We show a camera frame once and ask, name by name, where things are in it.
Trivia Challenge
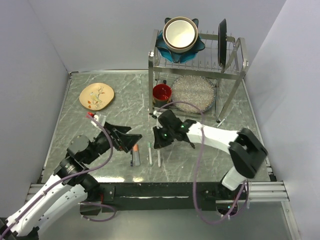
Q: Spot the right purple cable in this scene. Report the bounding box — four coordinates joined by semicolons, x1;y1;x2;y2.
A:
157;100;251;225

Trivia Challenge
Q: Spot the white green-tipped highlighter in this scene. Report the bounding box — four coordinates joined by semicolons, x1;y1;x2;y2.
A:
147;142;153;166

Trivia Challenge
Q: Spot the blue petal-shaped bowl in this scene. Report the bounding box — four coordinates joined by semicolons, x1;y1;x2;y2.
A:
155;16;206;63

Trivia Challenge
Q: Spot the white marker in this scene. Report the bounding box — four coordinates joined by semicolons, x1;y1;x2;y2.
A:
157;149;162;168

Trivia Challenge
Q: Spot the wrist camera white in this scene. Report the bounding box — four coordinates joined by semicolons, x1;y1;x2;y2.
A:
151;110;163;129
86;112;107;128

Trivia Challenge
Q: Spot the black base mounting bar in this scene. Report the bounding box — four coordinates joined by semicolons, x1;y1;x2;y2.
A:
80;182;249;216

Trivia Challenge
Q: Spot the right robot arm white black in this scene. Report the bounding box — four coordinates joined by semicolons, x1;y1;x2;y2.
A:
152;110;268;199

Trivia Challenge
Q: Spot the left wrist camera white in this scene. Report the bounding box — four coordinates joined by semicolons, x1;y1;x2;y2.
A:
86;112;107;128

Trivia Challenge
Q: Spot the large orange marker cap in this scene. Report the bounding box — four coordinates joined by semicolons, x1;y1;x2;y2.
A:
133;144;139;152

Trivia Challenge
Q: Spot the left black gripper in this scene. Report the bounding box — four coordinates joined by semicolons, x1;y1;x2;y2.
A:
84;121;142;164

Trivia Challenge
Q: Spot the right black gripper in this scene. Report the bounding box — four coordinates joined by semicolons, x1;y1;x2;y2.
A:
153;124;175;149

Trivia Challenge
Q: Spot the dark blue pen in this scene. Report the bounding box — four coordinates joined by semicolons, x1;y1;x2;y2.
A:
130;149;134;167

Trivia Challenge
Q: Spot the cream bowl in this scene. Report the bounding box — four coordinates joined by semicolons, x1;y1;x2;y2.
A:
162;16;199;53

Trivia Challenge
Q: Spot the grey marker orange tip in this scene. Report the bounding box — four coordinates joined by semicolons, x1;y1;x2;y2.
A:
133;151;141;167

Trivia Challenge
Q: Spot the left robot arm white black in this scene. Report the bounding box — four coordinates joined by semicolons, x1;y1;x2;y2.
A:
0;120;142;240

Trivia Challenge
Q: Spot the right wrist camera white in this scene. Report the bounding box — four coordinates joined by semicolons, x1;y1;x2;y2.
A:
151;110;163;129

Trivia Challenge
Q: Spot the steel dish rack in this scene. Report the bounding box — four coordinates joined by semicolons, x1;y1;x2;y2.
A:
148;29;250;123

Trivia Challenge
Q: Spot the black plate upright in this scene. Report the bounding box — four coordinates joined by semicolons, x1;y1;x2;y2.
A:
218;18;227;69

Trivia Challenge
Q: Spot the yellow bird-pattern plate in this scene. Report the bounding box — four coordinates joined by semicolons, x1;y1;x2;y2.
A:
79;82;115;111

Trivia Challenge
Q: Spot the speckled grey plate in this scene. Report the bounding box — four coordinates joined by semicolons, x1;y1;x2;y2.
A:
170;75;216;113

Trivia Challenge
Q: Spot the red black mug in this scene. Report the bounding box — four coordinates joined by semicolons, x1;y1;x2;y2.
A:
152;80;172;108

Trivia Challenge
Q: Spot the grey pen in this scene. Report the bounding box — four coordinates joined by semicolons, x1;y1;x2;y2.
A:
216;118;225;128

